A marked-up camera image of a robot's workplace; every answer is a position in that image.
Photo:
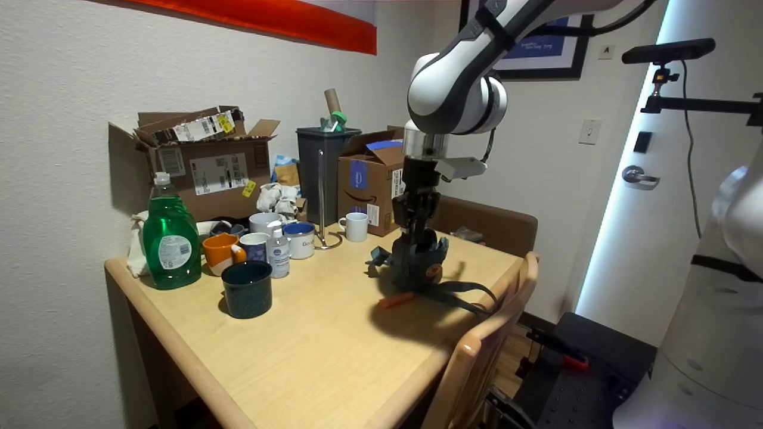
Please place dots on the white door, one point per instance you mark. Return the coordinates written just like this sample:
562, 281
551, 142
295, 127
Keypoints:
635, 239

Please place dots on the closed cardboard box blue tape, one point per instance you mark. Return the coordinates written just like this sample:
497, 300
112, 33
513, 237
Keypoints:
371, 182

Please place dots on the black camera on stand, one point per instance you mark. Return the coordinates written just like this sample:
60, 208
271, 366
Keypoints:
668, 51

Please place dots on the clear small bottle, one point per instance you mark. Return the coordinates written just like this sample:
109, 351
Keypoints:
278, 254

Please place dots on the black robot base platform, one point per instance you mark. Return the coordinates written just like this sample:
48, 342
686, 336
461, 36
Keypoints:
588, 372

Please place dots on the wooden chair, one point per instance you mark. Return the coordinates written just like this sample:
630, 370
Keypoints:
478, 349

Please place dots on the green item in bin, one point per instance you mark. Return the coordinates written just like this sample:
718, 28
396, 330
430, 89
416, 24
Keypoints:
339, 119

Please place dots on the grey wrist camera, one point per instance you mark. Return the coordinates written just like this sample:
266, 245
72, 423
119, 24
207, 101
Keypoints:
463, 168

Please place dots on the cardboard tube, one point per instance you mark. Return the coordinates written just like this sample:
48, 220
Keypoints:
331, 101

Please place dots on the open cardboard box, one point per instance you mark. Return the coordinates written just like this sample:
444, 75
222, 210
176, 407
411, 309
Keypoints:
198, 169

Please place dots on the green dish soap bottle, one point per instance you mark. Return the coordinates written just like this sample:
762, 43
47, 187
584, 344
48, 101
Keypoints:
171, 242

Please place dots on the orange mug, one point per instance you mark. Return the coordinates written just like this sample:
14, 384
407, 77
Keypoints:
219, 254

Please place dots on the dark grey trash bin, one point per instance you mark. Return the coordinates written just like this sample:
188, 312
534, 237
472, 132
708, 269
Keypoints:
323, 175

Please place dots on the framed blue picture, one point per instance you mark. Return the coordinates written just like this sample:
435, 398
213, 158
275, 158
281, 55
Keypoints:
550, 49

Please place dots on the red wall banner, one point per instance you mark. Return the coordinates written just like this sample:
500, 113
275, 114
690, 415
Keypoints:
262, 18

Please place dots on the white mug blue rim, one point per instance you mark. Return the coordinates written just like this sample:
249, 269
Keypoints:
299, 239

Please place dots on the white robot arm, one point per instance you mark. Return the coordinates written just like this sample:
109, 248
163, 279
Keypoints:
457, 87

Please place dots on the plain white mug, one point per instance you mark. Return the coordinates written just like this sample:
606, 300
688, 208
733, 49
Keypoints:
356, 226

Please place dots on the white crumpled cloth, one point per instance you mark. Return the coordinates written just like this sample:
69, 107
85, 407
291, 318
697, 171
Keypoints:
278, 198

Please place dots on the dark green mug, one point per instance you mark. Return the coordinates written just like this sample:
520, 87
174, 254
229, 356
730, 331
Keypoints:
247, 288

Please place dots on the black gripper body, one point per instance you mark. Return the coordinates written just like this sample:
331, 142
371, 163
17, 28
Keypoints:
417, 191

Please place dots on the white wall light switch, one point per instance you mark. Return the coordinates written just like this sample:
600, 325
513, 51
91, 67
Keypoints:
590, 132

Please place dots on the printed white mug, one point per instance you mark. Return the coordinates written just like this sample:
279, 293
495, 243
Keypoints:
254, 248

